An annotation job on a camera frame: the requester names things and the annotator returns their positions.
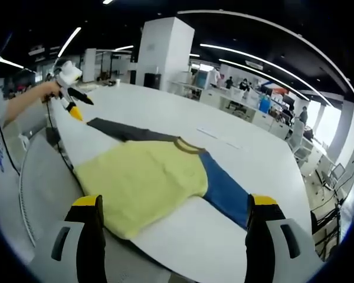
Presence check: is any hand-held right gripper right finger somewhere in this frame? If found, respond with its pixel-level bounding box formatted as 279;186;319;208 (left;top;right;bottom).
245;193;325;283

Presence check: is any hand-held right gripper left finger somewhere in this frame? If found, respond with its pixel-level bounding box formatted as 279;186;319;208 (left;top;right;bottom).
45;194;107;283

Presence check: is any yellow garment with blue sleeve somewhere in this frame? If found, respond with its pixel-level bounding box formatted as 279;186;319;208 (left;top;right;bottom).
73;117;251;240

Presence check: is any person's left hand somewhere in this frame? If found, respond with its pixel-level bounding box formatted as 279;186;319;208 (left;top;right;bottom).
42;80;63;103

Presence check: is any black cabinet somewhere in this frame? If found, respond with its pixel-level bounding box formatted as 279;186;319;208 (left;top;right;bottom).
143;73;162;88

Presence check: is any white square pillar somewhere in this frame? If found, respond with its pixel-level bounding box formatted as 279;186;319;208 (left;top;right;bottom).
135;17;195;92

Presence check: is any white office chair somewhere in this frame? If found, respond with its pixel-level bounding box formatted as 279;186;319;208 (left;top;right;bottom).
288;117;307;154

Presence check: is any white glass-front cabinet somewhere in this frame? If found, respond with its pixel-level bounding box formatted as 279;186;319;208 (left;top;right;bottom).
194;65;209;89

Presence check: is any blue container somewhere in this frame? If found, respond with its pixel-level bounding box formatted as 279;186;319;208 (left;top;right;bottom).
259;97;271;114

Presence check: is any row of white office desks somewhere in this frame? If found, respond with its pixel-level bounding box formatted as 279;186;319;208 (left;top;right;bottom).
171;79;290;139

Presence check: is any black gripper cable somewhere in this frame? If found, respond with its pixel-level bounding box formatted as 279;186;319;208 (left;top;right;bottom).
45;100;74;172

